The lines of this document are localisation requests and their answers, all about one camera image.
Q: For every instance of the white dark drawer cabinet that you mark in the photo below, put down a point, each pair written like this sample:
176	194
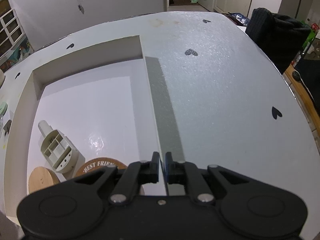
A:
11	29

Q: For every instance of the white usb wall charger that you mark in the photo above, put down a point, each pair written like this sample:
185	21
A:
7	127

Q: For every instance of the round plain wooden coaster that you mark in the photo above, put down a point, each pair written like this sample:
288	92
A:
41	178

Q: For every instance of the black fabric chair back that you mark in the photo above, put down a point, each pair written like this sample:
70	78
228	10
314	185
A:
279	36

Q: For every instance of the white plastic suction hook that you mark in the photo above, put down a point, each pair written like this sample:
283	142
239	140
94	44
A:
61	154

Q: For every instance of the mint green round lid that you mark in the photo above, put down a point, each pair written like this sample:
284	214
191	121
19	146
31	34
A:
3	108

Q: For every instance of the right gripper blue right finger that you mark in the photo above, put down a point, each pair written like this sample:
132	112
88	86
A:
187	174

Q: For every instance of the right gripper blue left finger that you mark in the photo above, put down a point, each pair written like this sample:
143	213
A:
132	178

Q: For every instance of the white shallow cardboard box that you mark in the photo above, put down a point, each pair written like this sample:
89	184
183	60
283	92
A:
99	97

